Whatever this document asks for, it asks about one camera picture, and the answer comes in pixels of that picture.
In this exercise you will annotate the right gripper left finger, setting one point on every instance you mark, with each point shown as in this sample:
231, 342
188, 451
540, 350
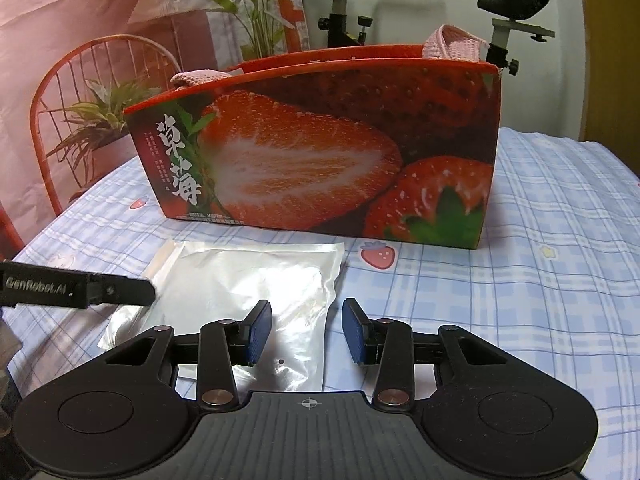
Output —
253, 333

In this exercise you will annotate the tall green plant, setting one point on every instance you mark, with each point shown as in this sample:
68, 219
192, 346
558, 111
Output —
262, 23

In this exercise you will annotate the white plastic packet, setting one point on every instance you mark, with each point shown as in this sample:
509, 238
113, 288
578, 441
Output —
198, 282

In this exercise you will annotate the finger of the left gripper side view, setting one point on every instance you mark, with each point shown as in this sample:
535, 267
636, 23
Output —
118, 289

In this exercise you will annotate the potted green plant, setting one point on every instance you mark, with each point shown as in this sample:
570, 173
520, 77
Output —
97, 122

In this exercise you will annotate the wooden door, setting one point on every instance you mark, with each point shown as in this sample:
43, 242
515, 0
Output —
612, 116

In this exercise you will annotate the red strawberry cardboard box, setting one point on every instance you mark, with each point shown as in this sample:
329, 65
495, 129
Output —
381, 142

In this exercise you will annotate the red wire chair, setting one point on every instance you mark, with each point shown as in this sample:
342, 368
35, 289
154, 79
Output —
116, 58

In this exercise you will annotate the blue checked strawberry tablecloth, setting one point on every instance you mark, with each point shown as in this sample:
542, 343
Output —
554, 280

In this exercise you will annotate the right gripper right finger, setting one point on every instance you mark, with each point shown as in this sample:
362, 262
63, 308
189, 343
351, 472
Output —
365, 337

